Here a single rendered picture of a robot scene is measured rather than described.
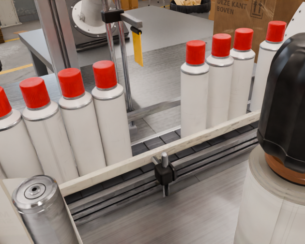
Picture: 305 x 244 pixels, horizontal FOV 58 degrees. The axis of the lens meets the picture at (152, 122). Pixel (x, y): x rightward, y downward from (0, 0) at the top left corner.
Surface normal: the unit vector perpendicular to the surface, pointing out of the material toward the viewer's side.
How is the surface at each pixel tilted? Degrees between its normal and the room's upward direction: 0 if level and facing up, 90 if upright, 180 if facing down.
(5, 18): 90
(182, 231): 0
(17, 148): 90
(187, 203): 0
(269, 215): 87
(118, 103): 90
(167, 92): 0
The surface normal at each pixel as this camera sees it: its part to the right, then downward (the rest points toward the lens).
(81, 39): 0.31, -0.34
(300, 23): -0.85, 0.00
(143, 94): -0.06, -0.83
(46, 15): 0.46, 0.48
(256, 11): -0.85, 0.33
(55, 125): 0.80, 0.29
